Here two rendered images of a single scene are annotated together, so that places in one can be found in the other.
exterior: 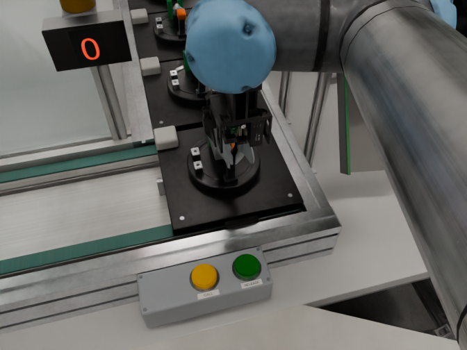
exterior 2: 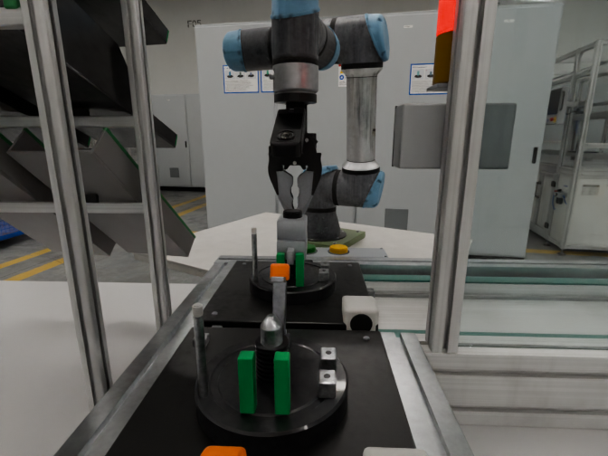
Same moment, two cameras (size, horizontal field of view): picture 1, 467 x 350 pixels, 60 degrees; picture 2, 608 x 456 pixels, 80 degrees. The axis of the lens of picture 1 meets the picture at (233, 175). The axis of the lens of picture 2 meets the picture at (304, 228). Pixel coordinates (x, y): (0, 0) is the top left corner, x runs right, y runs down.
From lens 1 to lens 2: 1.12 m
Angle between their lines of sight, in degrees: 114
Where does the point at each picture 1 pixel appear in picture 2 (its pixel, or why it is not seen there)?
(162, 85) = (360, 418)
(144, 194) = (393, 321)
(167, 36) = not seen: outside the picture
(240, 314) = not seen: hidden behind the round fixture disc
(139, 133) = (405, 341)
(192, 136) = (319, 314)
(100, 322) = not seen: hidden behind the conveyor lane
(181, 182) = (345, 281)
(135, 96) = (435, 432)
